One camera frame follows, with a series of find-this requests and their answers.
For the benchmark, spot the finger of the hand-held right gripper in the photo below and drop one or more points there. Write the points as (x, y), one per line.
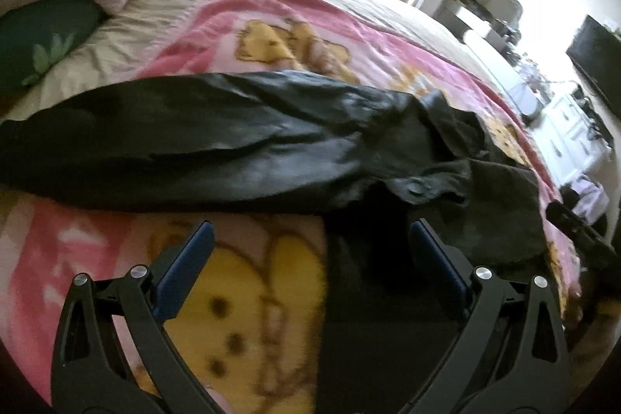
(572, 225)

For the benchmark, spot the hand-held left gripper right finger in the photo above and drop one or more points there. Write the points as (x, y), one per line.
(436, 263)

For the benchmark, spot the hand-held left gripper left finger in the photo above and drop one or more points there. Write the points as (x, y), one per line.
(187, 263)

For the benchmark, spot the black leather jacket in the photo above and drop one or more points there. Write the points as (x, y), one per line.
(218, 142)

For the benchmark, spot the lavender cloth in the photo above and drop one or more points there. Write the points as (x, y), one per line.
(589, 198)

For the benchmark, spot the pink printed blanket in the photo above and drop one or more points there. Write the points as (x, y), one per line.
(242, 288)

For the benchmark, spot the white cabinet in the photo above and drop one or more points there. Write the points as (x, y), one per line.
(563, 128)

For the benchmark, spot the black television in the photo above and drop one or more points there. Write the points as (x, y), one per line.
(596, 50)

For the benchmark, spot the clutter on cabinet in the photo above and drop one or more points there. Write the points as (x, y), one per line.
(480, 21)

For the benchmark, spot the beige bedsheet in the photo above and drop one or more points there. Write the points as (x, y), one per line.
(145, 31)

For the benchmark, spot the green pillow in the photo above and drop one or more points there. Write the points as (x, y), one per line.
(39, 35)

